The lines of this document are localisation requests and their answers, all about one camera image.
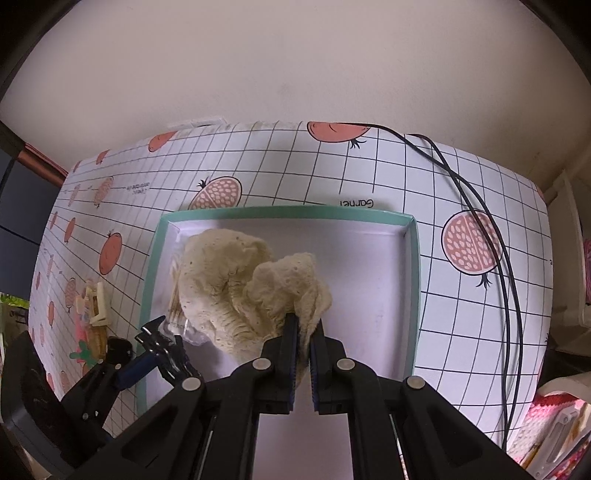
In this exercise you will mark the white tray teal rim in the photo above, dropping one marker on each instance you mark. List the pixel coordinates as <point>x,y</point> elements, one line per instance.
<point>370,260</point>

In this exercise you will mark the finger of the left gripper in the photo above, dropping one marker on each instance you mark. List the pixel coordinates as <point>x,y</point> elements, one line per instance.
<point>137,369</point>

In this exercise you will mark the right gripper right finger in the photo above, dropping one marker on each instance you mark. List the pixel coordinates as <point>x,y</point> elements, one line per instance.
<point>328,391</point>

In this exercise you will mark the cream plastic hair clip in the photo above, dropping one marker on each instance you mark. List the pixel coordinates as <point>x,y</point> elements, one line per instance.
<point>92,305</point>

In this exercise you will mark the white shelf unit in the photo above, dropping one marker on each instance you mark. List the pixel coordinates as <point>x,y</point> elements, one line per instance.
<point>569,217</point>

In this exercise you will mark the yellow snack packet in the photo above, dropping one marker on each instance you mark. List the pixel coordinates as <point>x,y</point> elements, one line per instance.
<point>97,341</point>

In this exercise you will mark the cotton swab bag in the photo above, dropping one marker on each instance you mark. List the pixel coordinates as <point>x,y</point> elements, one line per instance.
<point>176,322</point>

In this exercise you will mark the cream lace cloth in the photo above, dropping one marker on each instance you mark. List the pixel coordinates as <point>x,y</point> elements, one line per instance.
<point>233,290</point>

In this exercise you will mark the pink knitted fabric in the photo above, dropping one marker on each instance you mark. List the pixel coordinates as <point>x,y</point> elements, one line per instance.
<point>554,436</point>

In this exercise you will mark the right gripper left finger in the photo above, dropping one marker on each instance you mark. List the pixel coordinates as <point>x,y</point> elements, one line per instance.
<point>279,381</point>

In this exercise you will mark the pomegranate grid tablecloth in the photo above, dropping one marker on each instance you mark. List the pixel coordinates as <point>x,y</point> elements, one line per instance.
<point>485,243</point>

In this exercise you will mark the green paper figure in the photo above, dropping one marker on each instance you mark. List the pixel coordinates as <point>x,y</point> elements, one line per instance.
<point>83,355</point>

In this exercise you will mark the black skeleton hand toy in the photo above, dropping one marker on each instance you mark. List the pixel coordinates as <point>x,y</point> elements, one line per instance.
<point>168,352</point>

